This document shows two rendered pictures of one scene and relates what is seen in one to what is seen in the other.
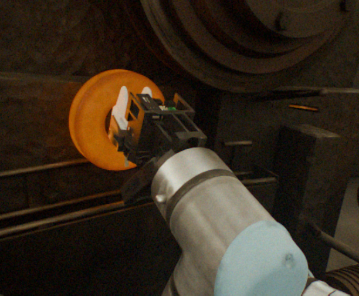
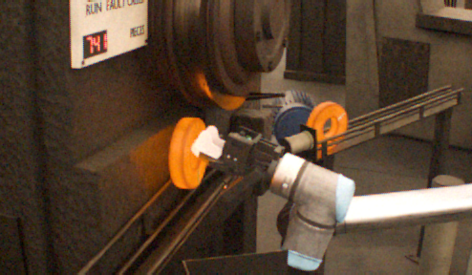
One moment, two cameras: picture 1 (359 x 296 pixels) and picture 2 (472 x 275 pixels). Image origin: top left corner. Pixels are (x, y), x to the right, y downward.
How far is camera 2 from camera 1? 98 cm
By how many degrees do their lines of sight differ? 37
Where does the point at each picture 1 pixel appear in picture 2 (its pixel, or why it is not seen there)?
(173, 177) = (289, 172)
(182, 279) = (313, 214)
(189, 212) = (308, 184)
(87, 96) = (184, 144)
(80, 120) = (183, 161)
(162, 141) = (262, 157)
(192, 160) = (291, 161)
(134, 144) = (240, 164)
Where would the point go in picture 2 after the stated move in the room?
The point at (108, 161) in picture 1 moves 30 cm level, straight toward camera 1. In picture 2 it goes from (193, 182) to (305, 224)
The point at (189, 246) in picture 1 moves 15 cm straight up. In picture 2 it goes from (313, 199) to (318, 127)
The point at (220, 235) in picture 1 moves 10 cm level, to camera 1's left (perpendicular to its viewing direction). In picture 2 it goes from (330, 187) to (293, 200)
